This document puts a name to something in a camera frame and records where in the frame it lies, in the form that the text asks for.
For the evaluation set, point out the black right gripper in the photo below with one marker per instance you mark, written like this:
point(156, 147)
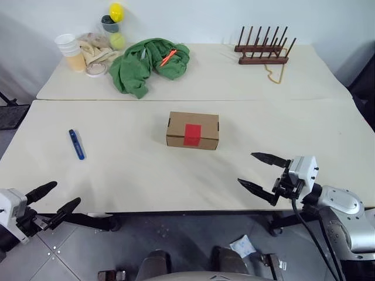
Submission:
point(285, 188)

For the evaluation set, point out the black chair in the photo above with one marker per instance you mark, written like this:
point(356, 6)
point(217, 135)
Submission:
point(363, 87)

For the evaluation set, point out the black equipment stand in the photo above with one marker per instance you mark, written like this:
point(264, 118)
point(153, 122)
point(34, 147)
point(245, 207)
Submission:
point(11, 114)

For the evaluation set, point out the tan paper cup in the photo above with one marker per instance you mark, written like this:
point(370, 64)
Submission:
point(76, 63)

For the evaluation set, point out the stack of white paper cups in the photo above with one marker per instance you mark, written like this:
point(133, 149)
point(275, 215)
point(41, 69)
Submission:
point(67, 44)

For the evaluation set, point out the dark teal bowl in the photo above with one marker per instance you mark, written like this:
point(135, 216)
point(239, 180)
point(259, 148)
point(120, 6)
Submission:
point(110, 25)

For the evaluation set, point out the crumpled green cloth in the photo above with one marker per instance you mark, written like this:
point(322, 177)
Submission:
point(132, 67)

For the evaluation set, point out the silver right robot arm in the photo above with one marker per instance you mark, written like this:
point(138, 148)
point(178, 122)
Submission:
point(342, 202)

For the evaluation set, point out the yellow-green tennis ball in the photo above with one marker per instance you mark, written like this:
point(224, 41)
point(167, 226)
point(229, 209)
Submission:
point(117, 41)

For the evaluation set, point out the black table leg frame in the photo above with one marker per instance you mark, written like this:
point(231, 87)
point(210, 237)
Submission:
point(281, 223)
point(88, 220)

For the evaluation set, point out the blue marker pen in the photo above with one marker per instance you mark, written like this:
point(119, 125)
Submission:
point(77, 144)

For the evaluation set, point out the white packet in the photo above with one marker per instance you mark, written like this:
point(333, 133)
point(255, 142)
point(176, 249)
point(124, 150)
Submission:
point(241, 247)

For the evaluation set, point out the dark rounded shape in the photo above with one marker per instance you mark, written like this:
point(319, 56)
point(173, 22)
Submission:
point(228, 260)
point(155, 263)

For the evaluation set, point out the beige fabric gloves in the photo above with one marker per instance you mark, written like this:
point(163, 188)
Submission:
point(93, 49)

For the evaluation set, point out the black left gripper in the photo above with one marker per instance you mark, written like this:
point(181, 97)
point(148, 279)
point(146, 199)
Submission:
point(27, 222)

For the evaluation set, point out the yellow plastic egg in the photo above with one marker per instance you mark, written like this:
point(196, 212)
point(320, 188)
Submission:
point(115, 12)

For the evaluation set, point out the orange pen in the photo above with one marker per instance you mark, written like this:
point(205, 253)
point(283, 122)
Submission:
point(167, 57)

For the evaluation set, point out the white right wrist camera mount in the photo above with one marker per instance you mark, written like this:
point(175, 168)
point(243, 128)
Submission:
point(304, 171)

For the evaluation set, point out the brown cardboard box red tape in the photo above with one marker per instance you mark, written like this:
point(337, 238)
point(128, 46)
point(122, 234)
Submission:
point(179, 130)

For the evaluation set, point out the white tape roll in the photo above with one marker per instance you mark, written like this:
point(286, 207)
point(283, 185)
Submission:
point(96, 70)

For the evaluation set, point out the dark wooden peg rack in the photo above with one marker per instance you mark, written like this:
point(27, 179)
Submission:
point(263, 60)

